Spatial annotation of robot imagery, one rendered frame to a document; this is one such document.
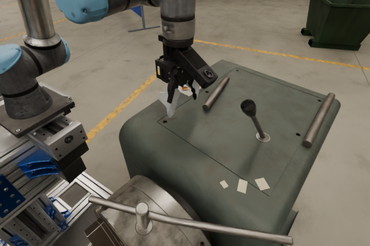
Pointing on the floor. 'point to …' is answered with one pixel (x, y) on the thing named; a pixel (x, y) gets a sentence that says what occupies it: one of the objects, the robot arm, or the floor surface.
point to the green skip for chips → (337, 19)
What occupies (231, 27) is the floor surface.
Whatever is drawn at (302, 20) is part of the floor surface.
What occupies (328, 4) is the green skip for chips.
